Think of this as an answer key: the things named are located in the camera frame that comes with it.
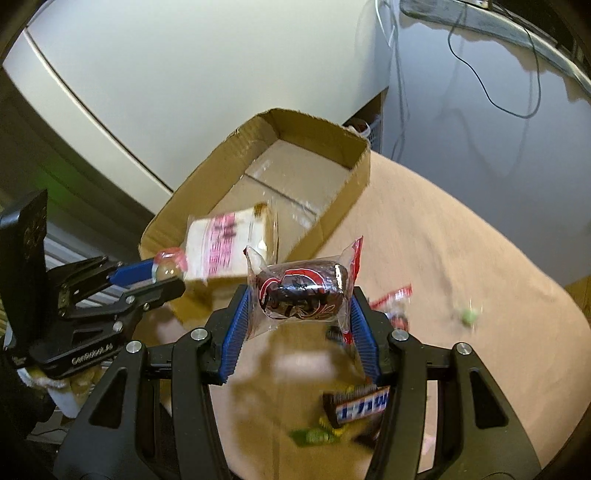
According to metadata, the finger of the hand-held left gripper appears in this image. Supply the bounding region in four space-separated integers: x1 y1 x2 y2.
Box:
60 277 187 340
46 256 161 317

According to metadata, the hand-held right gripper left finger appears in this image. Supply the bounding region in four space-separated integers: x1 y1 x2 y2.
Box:
53 284 252 480

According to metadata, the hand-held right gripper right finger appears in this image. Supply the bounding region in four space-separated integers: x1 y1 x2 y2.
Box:
348 286 543 480

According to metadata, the chocolate pie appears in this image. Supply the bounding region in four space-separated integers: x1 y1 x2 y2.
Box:
243 236 364 347
369 284 413 330

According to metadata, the brown chocolate bar blue lettering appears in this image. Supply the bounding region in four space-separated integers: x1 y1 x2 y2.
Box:
322 384 393 449

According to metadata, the white pink snack packet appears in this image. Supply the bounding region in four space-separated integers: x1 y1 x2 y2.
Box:
154 203 280 282

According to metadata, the cardboard box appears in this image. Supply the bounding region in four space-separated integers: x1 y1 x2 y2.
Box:
139 107 371 324

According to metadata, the person's left hand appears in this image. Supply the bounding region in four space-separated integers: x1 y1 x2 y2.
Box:
21 364 100 416

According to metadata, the grey ribbed panel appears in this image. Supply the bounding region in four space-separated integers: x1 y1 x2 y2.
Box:
44 217 153 319

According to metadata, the round green candy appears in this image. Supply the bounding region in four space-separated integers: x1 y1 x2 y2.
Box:
455 305 481 328

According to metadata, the green wrapped candy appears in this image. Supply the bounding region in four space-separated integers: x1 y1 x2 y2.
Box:
289 427 333 448

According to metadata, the white cabinet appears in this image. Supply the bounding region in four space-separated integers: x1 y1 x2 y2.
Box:
2 0 393 217

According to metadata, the black cable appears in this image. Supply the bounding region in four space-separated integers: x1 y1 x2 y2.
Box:
448 0 543 120

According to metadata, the white cable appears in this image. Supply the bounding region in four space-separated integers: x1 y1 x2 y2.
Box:
375 0 411 160

